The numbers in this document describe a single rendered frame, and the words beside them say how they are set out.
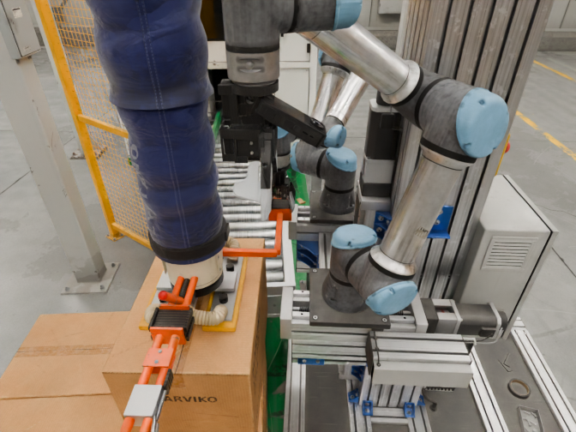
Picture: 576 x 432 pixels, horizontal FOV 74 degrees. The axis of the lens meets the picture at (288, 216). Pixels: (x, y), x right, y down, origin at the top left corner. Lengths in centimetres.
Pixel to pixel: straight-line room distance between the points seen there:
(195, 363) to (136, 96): 70
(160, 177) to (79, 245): 187
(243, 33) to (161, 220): 64
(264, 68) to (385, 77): 33
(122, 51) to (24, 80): 152
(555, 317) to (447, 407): 121
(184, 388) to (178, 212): 50
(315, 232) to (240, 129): 104
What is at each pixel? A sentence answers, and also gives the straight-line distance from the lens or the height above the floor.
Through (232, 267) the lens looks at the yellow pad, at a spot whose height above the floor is 99.
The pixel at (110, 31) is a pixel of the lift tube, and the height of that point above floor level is 175.
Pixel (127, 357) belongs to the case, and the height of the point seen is 94.
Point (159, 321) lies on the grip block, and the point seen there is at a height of 109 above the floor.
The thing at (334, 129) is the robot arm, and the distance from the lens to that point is 127.
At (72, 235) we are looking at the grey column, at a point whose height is 42.
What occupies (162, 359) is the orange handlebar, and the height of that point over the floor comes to 109.
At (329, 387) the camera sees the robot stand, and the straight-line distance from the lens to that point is 196.
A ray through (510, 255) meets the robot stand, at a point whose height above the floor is 114.
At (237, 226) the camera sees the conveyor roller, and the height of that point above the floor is 54.
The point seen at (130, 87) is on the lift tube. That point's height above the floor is 164.
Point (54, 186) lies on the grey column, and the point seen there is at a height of 77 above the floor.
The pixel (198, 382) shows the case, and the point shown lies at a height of 90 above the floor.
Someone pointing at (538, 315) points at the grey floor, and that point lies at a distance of 295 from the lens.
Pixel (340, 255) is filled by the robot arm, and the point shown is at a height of 122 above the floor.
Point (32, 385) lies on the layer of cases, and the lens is 183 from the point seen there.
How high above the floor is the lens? 187
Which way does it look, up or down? 34 degrees down
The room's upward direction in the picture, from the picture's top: straight up
